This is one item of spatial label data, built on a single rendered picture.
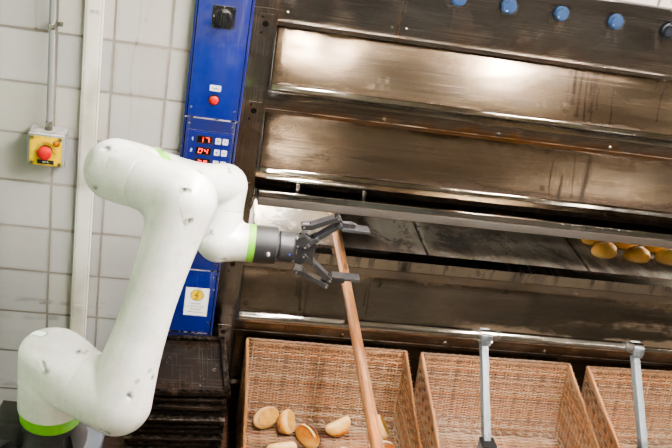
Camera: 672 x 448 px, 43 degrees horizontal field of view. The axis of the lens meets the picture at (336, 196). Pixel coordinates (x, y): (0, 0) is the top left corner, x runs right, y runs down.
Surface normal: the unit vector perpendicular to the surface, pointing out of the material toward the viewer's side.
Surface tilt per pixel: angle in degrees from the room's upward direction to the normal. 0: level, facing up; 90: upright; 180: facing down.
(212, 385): 0
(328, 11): 90
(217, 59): 90
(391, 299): 70
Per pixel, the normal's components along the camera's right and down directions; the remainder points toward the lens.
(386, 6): 0.10, 0.47
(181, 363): 0.17, -0.90
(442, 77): 0.16, 0.10
